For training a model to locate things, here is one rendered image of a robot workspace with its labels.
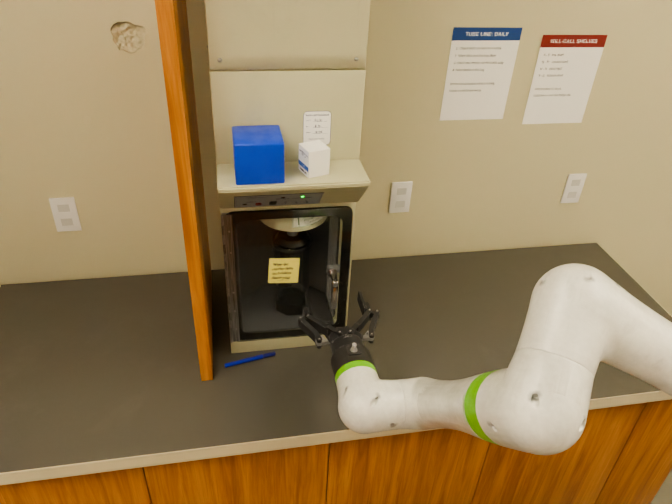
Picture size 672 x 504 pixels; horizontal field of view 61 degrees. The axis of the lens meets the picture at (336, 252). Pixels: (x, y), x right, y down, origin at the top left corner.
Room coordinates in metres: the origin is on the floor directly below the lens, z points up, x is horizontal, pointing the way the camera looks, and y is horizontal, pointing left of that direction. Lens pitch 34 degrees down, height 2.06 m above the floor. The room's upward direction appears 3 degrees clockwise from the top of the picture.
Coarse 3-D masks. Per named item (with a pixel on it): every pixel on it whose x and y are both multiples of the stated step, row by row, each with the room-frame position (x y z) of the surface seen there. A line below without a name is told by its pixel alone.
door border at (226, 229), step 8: (224, 216) 1.12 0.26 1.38; (224, 224) 1.12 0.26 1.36; (224, 232) 1.12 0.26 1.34; (232, 232) 1.13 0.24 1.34; (232, 240) 1.13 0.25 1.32; (224, 248) 1.12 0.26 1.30; (232, 248) 1.13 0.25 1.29; (232, 256) 1.13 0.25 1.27; (224, 264) 1.12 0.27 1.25; (232, 264) 1.13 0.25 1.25; (232, 272) 1.13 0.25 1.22; (232, 280) 1.13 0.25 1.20; (232, 288) 1.13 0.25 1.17; (232, 296) 1.13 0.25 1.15; (232, 304) 1.12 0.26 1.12; (232, 312) 1.12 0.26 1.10; (232, 320) 1.12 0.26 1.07; (232, 328) 1.12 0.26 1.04
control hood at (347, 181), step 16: (336, 160) 1.18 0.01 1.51; (352, 160) 1.19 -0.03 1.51; (224, 176) 1.08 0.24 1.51; (288, 176) 1.09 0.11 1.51; (304, 176) 1.10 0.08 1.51; (320, 176) 1.10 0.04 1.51; (336, 176) 1.10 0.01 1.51; (352, 176) 1.11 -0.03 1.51; (224, 192) 1.03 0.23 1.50; (240, 192) 1.03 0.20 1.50; (256, 192) 1.04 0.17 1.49; (272, 192) 1.06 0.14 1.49; (288, 192) 1.07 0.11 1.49; (304, 192) 1.08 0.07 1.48; (336, 192) 1.10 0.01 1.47; (352, 192) 1.11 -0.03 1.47; (224, 208) 1.11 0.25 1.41
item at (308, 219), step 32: (256, 224) 1.14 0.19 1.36; (288, 224) 1.16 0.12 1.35; (320, 224) 1.17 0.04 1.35; (352, 224) 1.19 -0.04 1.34; (256, 256) 1.14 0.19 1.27; (288, 256) 1.16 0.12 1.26; (320, 256) 1.17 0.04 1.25; (256, 288) 1.14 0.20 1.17; (288, 288) 1.16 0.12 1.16; (320, 288) 1.17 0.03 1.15; (256, 320) 1.14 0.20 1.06; (288, 320) 1.16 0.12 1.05; (320, 320) 1.17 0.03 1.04
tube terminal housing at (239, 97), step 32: (224, 96) 1.14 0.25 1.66; (256, 96) 1.15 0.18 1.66; (288, 96) 1.17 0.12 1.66; (320, 96) 1.18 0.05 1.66; (352, 96) 1.20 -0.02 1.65; (224, 128) 1.14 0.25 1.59; (288, 128) 1.17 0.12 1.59; (352, 128) 1.20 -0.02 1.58; (224, 160) 1.14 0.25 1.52; (288, 160) 1.17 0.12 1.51
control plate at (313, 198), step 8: (320, 192) 1.09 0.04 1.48; (240, 200) 1.07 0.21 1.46; (248, 200) 1.08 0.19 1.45; (256, 200) 1.08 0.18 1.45; (264, 200) 1.09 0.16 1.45; (272, 200) 1.10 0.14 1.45; (280, 200) 1.10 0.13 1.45; (288, 200) 1.11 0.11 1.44; (296, 200) 1.11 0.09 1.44; (304, 200) 1.12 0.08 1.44; (312, 200) 1.13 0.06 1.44
